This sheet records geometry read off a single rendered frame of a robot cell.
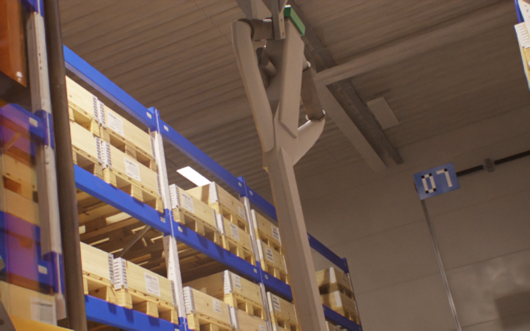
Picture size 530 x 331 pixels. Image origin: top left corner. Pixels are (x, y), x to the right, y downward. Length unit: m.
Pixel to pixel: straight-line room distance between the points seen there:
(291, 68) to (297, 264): 0.37
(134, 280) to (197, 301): 0.99
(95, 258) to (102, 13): 7.36
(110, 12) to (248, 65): 11.01
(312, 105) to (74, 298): 0.73
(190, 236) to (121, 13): 6.04
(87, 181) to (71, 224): 3.62
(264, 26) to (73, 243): 0.83
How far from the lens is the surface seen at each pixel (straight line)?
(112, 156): 6.05
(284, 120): 1.45
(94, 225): 6.73
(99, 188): 5.74
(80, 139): 5.73
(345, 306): 11.24
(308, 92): 1.62
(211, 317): 6.82
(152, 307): 5.93
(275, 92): 1.46
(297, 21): 1.56
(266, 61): 1.44
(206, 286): 7.50
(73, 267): 1.98
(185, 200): 6.97
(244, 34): 1.33
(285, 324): 8.61
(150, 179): 6.49
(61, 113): 2.15
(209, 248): 7.21
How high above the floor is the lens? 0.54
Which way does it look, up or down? 25 degrees up
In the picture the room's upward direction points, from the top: 11 degrees counter-clockwise
